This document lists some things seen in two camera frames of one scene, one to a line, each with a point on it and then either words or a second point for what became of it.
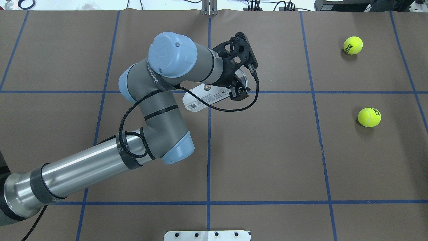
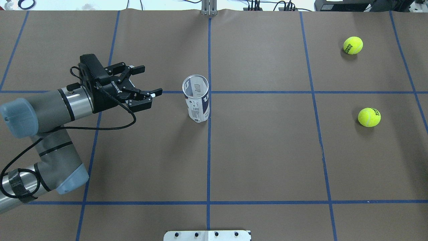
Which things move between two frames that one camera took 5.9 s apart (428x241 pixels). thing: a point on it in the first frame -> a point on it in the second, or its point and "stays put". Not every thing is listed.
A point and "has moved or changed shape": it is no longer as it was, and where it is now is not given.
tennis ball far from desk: [369, 117] stays put
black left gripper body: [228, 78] -> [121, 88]
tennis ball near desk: [352, 45] stays put
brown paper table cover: [333, 146] stays put
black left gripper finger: [239, 93] -> [126, 71]
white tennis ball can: [213, 94] has moved or changed shape
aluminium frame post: [209, 7] stays put
